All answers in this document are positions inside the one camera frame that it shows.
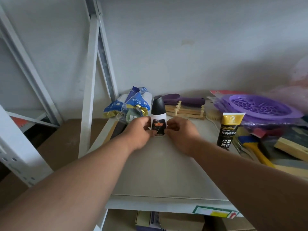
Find wooden peg rack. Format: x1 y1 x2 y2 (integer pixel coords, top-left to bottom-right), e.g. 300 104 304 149
165 101 205 120

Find green and yellow shelf label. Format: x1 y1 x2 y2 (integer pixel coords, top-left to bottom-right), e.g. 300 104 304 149
192 205 239 219

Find purple plastic strainer basket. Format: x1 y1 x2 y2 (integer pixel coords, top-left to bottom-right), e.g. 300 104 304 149
214 94 304 124

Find wooden handled brush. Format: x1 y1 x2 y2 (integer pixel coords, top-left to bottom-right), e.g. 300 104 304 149
274 137 308 162

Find blue and gold plastic packets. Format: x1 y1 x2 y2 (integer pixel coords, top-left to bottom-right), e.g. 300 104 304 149
103 86 153 124

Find black and yellow cream tube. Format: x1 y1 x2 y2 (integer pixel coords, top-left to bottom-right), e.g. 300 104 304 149
217 112 246 150

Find yellow and blue handled brush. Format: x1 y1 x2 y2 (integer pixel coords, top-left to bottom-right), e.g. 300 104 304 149
238 135 276 169

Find white black-capped shoe polish bottle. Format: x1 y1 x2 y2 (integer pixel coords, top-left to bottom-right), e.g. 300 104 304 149
150 95 167 137

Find grey metal shelf frame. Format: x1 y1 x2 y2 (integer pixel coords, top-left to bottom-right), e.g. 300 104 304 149
0 0 243 231

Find clear plastic bag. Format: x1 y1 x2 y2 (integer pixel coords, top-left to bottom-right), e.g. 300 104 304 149
209 94 308 157

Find person's left hand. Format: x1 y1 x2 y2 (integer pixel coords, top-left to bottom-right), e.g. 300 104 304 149
122 116 158 152

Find pink plastic bag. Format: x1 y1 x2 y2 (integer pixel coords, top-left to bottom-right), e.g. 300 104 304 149
267 55 308 113

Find purple folded cloth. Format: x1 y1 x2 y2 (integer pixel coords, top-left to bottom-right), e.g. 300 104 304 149
162 94 206 108

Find person's right hand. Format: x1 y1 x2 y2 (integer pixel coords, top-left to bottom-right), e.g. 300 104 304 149
164 117 201 157

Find person's right forearm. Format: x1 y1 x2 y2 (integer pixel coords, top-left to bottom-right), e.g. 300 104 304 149
190 137 308 231

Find person's left forearm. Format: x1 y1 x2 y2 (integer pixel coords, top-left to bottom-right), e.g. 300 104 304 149
0 135 135 231

